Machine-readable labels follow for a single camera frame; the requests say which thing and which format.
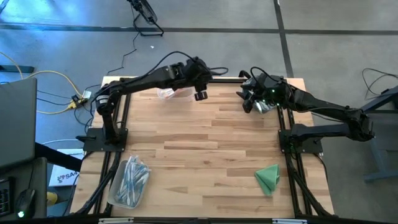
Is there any dark floor bar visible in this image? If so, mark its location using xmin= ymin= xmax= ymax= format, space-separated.
xmin=0 ymin=65 xmax=35 ymax=74

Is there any white metal bar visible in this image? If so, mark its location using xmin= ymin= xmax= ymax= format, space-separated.
xmin=98 ymin=217 xmax=134 ymax=224
xmin=272 ymin=218 xmax=308 ymax=224

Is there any black computer mouse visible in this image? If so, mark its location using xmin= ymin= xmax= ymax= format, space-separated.
xmin=15 ymin=188 xmax=37 ymax=220

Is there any blue toothbrush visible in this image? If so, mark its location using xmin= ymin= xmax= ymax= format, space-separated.
xmin=130 ymin=167 xmax=150 ymax=195
xmin=119 ymin=158 xmax=141 ymax=197
xmin=127 ymin=166 xmax=150 ymax=206
xmin=116 ymin=169 xmax=147 ymax=203
xmin=119 ymin=174 xmax=149 ymax=202
xmin=129 ymin=180 xmax=147 ymax=208
xmin=123 ymin=164 xmax=146 ymax=200
xmin=126 ymin=154 xmax=141 ymax=184
xmin=124 ymin=164 xmax=150 ymax=194
xmin=113 ymin=166 xmax=137 ymax=199

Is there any blue grey metal table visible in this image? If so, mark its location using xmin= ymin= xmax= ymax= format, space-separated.
xmin=343 ymin=85 xmax=398 ymax=184

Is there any black floor fan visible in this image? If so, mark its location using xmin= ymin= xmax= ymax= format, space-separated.
xmin=126 ymin=0 xmax=165 ymax=37

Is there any yellow black power connector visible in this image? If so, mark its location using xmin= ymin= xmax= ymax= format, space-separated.
xmin=65 ymin=90 xmax=93 ymax=110

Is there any black floor cable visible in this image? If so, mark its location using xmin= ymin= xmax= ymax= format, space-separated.
xmin=360 ymin=67 xmax=398 ymax=102
xmin=105 ymin=30 xmax=141 ymax=77

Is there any white sheet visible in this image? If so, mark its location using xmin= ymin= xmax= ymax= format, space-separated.
xmin=55 ymin=147 xmax=85 ymax=156

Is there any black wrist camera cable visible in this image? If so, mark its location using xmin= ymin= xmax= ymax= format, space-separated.
xmin=249 ymin=65 xmax=272 ymax=82
xmin=145 ymin=50 xmax=229 ymax=78

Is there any clear plastic container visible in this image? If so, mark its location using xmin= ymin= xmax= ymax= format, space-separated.
xmin=157 ymin=86 xmax=195 ymax=103

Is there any green folded cloth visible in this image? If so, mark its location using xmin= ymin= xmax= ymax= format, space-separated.
xmin=254 ymin=164 xmax=280 ymax=196

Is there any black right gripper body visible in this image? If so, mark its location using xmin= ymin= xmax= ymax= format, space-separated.
xmin=248 ymin=73 xmax=294 ymax=107

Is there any yellow floor cable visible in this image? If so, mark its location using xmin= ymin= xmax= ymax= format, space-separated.
xmin=0 ymin=51 xmax=85 ymax=115

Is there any orange toothbrush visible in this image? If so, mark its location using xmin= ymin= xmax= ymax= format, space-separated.
xmin=158 ymin=88 xmax=185 ymax=98
xmin=157 ymin=90 xmax=178 ymax=100

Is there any grey monitor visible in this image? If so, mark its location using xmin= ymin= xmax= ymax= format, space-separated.
xmin=0 ymin=77 xmax=38 ymax=170

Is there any black desk beam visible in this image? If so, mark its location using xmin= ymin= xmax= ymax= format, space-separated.
xmin=34 ymin=142 xmax=83 ymax=172

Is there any white printed box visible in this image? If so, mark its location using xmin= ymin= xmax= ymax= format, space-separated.
xmin=48 ymin=164 xmax=82 ymax=188

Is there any black desk top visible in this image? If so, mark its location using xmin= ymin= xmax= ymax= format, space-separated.
xmin=0 ymin=157 xmax=48 ymax=218

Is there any yellow object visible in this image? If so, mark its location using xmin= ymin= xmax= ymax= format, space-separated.
xmin=46 ymin=192 xmax=59 ymax=206

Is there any clear shallow plastic tray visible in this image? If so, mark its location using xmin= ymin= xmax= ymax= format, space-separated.
xmin=107 ymin=154 xmax=152 ymax=210

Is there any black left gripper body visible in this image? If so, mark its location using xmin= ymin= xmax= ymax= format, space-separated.
xmin=182 ymin=57 xmax=215 ymax=91

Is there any teal plastic bin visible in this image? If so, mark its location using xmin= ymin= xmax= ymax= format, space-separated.
xmin=241 ymin=77 xmax=280 ymax=114

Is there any black keyboard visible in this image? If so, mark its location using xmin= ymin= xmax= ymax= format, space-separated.
xmin=0 ymin=177 xmax=15 ymax=218

